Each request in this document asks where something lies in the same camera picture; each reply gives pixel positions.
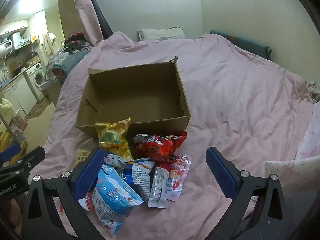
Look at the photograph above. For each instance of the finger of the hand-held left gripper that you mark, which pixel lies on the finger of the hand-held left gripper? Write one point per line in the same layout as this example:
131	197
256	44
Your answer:
30	158
8	153

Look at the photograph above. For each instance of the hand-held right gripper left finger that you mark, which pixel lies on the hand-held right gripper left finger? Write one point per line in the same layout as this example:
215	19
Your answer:
87	175

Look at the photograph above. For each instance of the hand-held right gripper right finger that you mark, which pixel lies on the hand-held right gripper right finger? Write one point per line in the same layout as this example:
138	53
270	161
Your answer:
221	175

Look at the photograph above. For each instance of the light blue snack packet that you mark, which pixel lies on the light blue snack packet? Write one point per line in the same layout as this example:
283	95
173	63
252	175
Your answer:
112	197

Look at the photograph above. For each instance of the yellow snack packet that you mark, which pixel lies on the yellow snack packet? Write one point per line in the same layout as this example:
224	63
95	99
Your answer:
113	140

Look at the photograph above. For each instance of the blue and white snack packet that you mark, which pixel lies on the blue and white snack packet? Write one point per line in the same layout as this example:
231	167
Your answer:
142	180

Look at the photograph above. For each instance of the brown cardboard box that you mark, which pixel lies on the brown cardboard box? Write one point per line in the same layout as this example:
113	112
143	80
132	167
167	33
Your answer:
140	90

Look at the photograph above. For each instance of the small tan cracker packet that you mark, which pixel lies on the small tan cracker packet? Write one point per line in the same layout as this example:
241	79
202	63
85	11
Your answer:
81	156

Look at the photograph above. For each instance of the small white snack packet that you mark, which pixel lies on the small white snack packet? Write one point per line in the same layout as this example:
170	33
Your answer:
113	158

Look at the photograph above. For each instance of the red and white pouch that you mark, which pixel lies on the red and white pouch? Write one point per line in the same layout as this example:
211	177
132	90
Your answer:
180	172

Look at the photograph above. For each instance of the cream plush toy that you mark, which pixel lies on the cream plush toy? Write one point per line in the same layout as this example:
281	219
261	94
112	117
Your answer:
6	110

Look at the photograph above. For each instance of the white bar wrapper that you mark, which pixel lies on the white bar wrapper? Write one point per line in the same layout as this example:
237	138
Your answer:
157	187

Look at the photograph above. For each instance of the white patterned pillow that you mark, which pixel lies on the white patterned pillow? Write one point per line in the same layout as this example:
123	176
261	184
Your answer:
292	172

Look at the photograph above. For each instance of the white washing machine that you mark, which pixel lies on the white washing machine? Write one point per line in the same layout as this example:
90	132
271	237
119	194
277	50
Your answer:
35	80

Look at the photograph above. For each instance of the pink blanket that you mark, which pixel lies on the pink blanket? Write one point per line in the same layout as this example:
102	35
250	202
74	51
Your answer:
237	92

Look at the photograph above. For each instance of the floral pink pillow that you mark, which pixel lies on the floral pink pillow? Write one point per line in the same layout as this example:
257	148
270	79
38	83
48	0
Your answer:
310	137

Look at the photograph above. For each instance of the white water heater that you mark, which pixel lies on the white water heater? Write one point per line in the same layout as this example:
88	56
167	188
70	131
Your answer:
15	39

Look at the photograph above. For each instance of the hanging white towel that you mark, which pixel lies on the hanging white towel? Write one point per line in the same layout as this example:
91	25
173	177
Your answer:
47	42

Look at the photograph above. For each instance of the pile of dark clothes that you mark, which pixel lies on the pile of dark clothes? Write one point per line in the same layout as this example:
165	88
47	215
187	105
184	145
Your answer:
76	41

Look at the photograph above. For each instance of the teal bolster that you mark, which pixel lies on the teal bolster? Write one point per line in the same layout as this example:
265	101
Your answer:
240	42

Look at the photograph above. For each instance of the grey white pillow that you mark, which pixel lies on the grey white pillow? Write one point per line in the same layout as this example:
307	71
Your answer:
161	33

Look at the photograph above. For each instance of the pink curtain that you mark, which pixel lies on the pink curtain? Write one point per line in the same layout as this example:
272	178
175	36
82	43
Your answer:
85	12

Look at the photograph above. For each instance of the white wall cabinet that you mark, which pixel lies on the white wall cabinet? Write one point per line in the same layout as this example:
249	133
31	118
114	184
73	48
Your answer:
13	26

